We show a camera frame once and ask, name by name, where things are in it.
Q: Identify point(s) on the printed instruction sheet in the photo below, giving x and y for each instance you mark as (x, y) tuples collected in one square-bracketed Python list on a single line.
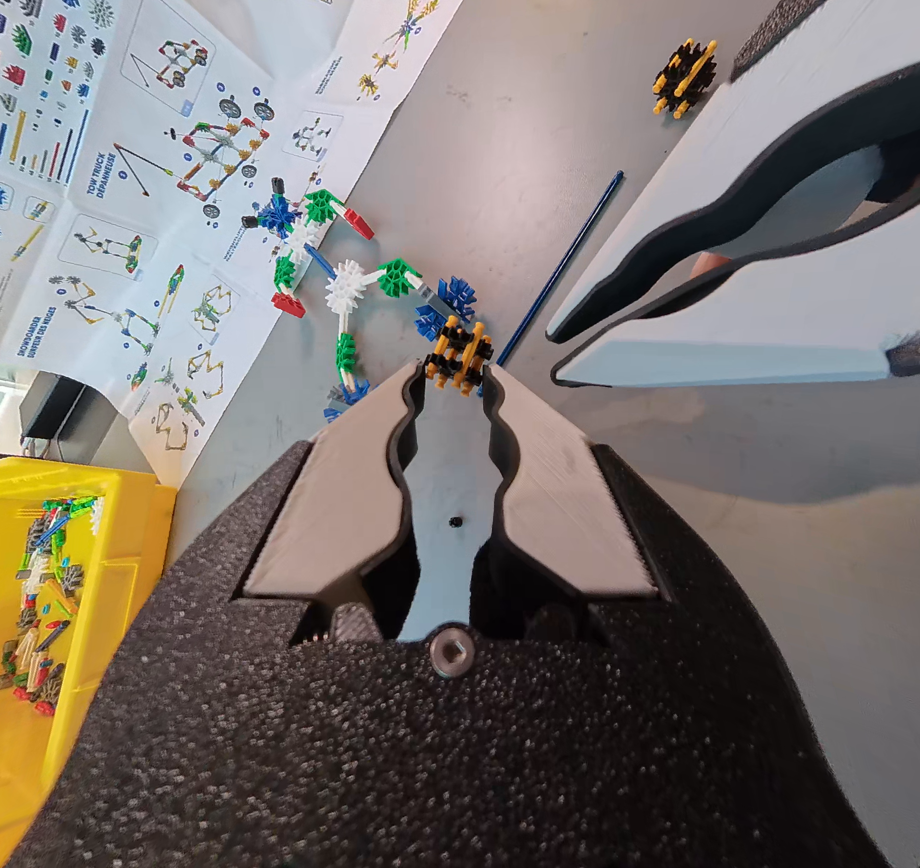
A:
[(144, 164)]

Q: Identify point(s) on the pile of toy pieces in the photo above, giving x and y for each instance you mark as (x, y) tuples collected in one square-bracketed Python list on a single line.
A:
[(43, 595)]

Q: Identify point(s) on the dark grey box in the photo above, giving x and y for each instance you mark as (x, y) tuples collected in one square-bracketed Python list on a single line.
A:
[(65, 412)]

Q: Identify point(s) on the yellow plastic parts bin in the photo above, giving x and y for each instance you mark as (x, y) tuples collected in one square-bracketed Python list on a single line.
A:
[(136, 523)]

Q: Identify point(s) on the black yellow toy wheel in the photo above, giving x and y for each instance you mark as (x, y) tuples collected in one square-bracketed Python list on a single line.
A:
[(460, 352), (683, 77)]

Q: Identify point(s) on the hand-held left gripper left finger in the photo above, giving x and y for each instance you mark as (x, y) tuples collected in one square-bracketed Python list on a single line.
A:
[(323, 509)]

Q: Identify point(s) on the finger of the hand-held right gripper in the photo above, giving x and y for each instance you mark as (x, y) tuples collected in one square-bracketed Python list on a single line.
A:
[(719, 164), (776, 315)]

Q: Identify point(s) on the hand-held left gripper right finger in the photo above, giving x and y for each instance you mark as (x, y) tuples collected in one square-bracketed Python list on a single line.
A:
[(568, 501)]

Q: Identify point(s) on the colourful construction toy model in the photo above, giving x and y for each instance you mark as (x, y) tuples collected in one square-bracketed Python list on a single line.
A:
[(350, 286)]

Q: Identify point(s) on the person's right hand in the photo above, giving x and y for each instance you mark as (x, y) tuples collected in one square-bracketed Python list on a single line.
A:
[(709, 266)]

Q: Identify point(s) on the thin blue rod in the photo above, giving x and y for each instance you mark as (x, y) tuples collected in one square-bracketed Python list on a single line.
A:
[(560, 268)]

